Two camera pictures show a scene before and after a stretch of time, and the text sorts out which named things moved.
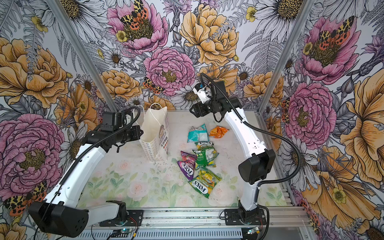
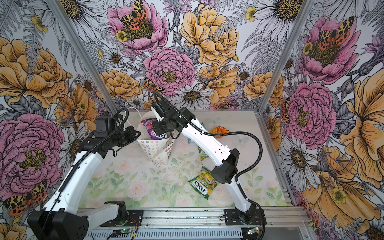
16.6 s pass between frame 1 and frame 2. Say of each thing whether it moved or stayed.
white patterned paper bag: moved
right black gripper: moved
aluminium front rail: stayed
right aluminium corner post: stayed
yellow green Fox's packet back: moved
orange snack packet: stayed
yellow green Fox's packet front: stayed
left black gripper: stayed
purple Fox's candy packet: moved
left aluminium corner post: stayed
